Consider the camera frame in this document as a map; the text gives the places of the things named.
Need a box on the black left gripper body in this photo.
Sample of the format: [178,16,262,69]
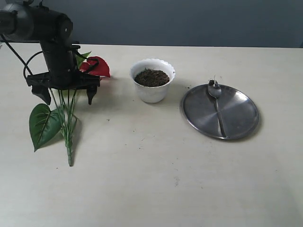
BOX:
[26,41,100,90]

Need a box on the stainless steel spork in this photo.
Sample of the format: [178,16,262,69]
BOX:
[207,79,227,138]

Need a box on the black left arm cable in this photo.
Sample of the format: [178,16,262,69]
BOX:
[0,33,100,81]

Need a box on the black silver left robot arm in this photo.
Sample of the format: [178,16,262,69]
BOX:
[0,0,100,105]

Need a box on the dark brown potting soil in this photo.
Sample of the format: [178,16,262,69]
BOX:
[134,69,170,87]

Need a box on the white plastic flower pot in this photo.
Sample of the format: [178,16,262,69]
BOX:
[130,59,176,104]

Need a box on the round stainless steel plate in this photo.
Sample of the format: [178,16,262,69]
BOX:
[180,84,260,140]

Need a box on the artificial red anthurium plant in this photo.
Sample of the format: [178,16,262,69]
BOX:
[29,52,110,166]

